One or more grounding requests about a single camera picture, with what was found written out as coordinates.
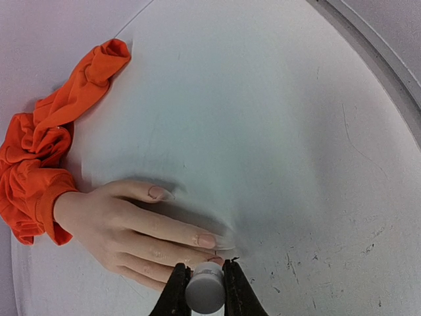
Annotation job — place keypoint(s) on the mannequin hand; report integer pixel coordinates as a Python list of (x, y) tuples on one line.
[(135, 242)]

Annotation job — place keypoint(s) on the white nail polish cap brush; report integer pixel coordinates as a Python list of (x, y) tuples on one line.
[(205, 293)]

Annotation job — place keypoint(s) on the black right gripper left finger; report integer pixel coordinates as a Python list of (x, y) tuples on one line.
[(172, 301)]

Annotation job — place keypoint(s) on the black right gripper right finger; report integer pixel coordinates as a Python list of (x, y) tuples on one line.
[(240, 297)]

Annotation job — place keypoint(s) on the orange sweatshirt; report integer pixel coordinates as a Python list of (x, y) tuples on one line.
[(35, 144)]

